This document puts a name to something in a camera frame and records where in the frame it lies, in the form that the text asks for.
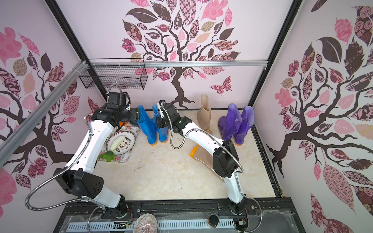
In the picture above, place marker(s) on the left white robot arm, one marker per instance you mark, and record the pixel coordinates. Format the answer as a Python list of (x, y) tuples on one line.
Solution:
[(78, 179)]

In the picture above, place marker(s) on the small black round knob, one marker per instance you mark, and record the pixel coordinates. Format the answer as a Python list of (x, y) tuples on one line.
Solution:
[(213, 221)]

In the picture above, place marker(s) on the black left corner post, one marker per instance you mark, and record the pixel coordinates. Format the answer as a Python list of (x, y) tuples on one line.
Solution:
[(63, 23)]

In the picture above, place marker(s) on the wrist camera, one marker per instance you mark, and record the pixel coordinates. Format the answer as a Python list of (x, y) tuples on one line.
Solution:
[(119, 101), (160, 107)]

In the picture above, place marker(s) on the black wire basket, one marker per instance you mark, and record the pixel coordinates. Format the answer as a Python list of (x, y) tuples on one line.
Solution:
[(125, 74)]

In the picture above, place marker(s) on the floral tray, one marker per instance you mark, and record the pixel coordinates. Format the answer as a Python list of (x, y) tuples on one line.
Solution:
[(125, 157)]

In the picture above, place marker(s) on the toy white radish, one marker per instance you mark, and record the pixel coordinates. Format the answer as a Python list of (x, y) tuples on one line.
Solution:
[(109, 156)]

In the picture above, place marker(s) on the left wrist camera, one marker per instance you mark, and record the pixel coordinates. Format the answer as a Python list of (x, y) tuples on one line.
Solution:
[(119, 101)]

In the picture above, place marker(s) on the silver aluminium rail left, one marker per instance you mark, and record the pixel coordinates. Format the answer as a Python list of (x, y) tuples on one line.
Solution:
[(15, 139)]

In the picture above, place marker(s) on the black corner frame post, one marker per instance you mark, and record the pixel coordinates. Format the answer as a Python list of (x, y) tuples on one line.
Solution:
[(292, 13)]

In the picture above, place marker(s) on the white vented strip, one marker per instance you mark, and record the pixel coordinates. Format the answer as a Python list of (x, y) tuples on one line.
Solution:
[(164, 226)]

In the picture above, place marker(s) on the blue rain boot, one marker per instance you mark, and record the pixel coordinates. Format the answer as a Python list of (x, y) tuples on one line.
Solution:
[(148, 127), (161, 128)]

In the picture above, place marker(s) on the standing blue rain boot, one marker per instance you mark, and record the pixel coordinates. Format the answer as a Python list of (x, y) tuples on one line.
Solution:
[(161, 128)]

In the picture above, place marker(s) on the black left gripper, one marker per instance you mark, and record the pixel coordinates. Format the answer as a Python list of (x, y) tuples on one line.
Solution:
[(135, 113)]

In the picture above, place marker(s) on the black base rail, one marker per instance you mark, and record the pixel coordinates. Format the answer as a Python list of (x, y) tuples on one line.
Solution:
[(223, 207)]

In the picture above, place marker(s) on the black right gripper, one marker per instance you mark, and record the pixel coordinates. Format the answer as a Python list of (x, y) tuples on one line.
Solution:
[(162, 121)]

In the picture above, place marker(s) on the beige rain boot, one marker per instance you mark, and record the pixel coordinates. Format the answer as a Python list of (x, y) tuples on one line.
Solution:
[(200, 154), (204, 113)]

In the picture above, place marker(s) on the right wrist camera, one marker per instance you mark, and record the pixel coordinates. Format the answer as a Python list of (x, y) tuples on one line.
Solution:
[(160, 107)]

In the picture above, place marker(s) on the white printed plate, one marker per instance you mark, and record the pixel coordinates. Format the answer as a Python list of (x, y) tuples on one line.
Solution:
[(125, 146)]

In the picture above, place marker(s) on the standing beige rain boot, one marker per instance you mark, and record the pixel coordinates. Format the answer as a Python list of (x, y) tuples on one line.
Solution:
[(204, 113)]

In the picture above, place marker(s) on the round pink glass dish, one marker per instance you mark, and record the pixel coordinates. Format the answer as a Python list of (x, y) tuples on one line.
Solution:
[(146, 223)]

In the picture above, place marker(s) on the purple rain boot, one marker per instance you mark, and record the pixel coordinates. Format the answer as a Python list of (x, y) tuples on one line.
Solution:
[(246, 125), (229, 125)]

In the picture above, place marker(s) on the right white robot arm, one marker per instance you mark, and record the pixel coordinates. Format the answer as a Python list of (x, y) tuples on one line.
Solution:
[(225, 161)]

